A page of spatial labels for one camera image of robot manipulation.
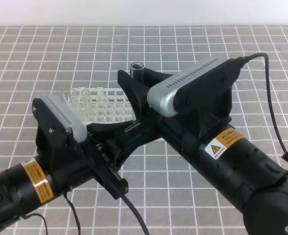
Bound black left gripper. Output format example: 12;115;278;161
32;97;164;200

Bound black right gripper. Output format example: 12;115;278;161
118;68;232;159

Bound clear glass test tube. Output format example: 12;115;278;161
130;62;144;85

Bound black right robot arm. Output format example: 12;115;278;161
118;69;288;235

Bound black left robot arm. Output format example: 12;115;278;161
0;94;159;232

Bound white plastic test tube rack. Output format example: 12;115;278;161
64;87;136;125

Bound clear tube in rack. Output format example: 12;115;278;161
81;89;90;117
69;88;79;111

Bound clear tube leaning at rack end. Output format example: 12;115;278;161
52;91;68;107

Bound grey white-grid tablecloth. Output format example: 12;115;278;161
0;25;288;235

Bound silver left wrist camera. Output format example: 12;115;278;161
38;94;87;143

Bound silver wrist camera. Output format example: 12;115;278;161
146;56;229;118
38;94;87;143

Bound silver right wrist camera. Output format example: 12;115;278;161
146;56;229;118

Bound black left camera cable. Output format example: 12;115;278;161
114;188;151;235

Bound black camera cable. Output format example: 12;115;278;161
239;52;288;172
114;188;151;235

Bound thin brown left arm wire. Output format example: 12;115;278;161
21;192;82;235

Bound black right camera cable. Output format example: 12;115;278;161
239;52;288;172

